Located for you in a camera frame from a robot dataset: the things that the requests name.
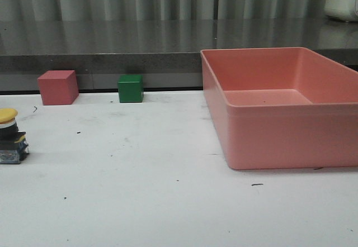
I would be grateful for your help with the yellow push button switch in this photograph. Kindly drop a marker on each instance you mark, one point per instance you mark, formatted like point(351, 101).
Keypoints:
point(14, 147)

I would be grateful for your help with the pink wooden cube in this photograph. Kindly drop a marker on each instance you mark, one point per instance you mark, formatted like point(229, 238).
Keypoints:
point(58, 87)

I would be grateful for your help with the grey stone counter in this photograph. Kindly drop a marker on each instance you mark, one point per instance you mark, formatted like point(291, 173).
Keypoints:
point(170, 46)

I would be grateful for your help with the white blender appliance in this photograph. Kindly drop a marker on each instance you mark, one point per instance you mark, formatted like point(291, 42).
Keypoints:
point(344, 10)

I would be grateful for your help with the pink plastic bin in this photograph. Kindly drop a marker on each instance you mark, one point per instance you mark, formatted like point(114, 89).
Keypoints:
point(279, 107)

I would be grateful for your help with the green wooden cube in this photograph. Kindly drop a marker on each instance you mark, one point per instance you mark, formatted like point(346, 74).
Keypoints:
point(130, 88)

